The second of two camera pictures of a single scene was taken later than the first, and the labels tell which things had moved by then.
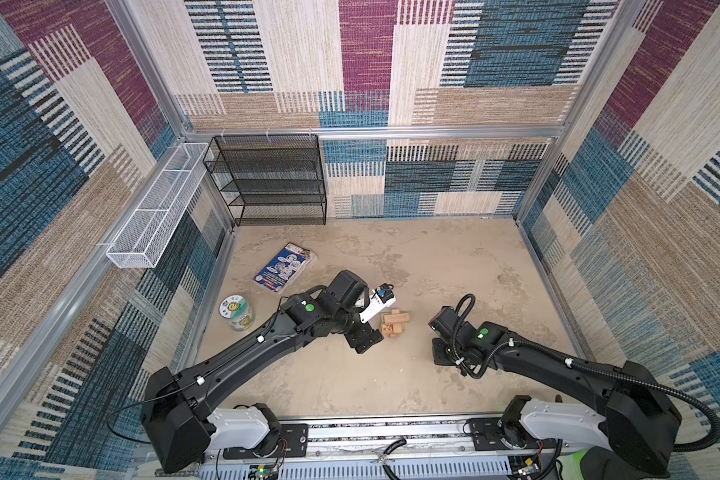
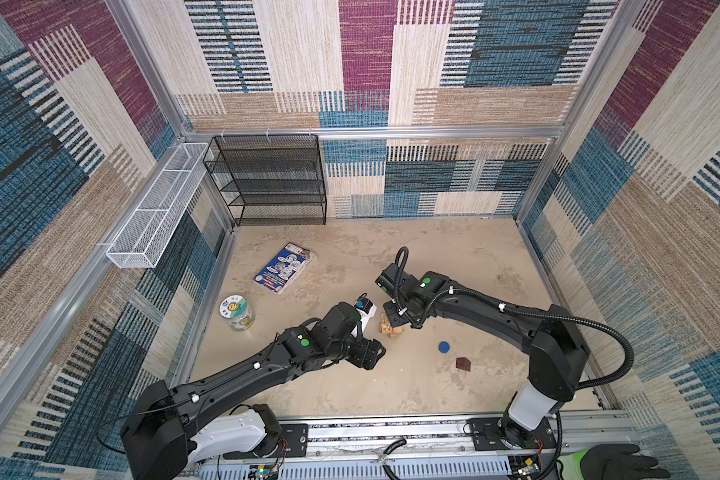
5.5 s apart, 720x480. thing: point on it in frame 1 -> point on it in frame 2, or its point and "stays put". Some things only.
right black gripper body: (447, 354) -> (397, 313)
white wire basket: (142, 242) stays put
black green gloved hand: (595, 463) stays put
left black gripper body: (358, 334) -> (354, 351)
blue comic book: (284, 268) stays put
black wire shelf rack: (269, 179) stays put
